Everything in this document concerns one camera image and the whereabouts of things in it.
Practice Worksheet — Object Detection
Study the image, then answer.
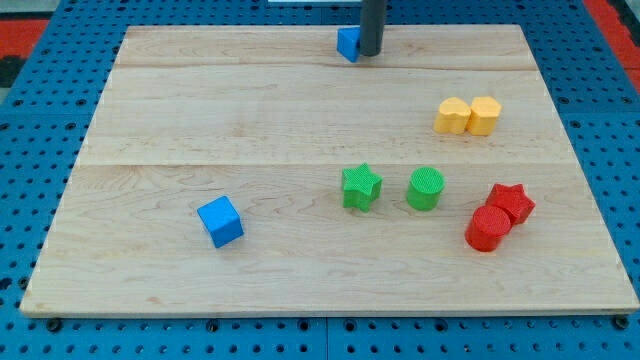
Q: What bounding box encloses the blue cube block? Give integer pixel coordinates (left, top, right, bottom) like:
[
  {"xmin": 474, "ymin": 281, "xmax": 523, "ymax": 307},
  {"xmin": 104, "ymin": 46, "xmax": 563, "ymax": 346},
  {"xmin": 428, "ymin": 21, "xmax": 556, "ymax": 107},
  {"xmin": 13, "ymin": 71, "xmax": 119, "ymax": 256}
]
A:
[{"xmin": 197, "ymin": 196, "xmax": 244, "ymax": 248}]

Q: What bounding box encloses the blue triangle block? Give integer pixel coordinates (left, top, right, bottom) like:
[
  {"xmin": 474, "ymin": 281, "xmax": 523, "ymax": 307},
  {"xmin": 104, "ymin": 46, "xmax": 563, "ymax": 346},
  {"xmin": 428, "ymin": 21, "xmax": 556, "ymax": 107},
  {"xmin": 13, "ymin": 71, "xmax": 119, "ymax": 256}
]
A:
[{"xmin": 336, "ymin": 27, "xmax": 360, "ymax": 63}]

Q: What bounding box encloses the green star block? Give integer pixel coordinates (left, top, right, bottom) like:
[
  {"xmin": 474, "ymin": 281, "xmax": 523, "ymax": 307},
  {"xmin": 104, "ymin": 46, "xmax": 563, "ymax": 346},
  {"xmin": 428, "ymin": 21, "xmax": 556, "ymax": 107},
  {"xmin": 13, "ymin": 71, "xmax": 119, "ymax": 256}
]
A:
[{"xmin": 341, "ymin": 163, "xmax": 383, "ymax": 212}]

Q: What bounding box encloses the light wooden board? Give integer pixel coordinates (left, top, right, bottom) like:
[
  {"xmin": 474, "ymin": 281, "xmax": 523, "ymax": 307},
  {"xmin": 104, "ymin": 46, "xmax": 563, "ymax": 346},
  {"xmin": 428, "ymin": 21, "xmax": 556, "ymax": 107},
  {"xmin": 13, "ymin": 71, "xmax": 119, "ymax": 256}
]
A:
[{"xmin": 20, "ymin": 25, "xmax": 639, "ymax": 318}]

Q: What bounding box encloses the green cylinder block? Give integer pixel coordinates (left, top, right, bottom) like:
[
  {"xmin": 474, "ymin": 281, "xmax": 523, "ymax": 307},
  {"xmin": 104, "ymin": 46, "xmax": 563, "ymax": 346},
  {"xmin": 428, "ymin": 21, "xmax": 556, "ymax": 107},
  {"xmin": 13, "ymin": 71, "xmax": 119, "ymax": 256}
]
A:
[{"xmin": 406, "ymin": 167, "xmax": 445, "ymax": 211}]

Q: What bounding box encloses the yellow heart block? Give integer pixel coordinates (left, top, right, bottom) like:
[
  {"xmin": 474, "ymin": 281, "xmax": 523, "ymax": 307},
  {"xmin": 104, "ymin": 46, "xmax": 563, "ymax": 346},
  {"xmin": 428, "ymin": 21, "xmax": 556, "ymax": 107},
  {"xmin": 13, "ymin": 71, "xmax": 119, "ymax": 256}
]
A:
[{"xmin": 433, "ymin": 97, "xmax": 471, "ymax": 134}]

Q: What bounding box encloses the red cylinder block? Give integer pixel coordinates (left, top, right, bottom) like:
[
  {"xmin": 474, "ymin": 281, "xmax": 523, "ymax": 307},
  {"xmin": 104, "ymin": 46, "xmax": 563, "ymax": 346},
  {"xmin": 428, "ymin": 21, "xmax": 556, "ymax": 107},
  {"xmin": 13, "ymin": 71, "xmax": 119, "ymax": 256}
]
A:
[{"xmin": 465, "ymin": 205, "xmax": 512, "ymax": 252}]

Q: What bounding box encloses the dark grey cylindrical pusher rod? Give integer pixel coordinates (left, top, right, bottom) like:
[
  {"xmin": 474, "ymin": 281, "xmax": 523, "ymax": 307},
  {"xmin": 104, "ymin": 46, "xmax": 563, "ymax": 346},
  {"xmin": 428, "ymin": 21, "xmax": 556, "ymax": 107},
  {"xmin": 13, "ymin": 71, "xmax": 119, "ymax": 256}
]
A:
[{"xmin": 360, "ymin": 0, "xmax": 387, "ymax": 57}]

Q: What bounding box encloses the yellow hexagon block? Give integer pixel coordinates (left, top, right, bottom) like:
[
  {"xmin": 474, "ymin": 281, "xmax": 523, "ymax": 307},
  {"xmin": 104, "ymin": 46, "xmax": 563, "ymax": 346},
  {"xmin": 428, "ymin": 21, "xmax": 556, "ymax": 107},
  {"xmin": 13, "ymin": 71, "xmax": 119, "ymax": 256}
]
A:
[{"xmin": 466, "ymin": 96, "xmax": 502, "ymax": 136}]

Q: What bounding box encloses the red star block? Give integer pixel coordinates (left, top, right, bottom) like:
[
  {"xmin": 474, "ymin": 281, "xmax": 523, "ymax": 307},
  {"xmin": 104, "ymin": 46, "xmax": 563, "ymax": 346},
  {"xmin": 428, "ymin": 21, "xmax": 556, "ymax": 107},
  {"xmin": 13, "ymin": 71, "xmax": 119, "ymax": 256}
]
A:
[{"xmin": 485, "ymin": 183, "xmax": 536, "ymax": 225}]

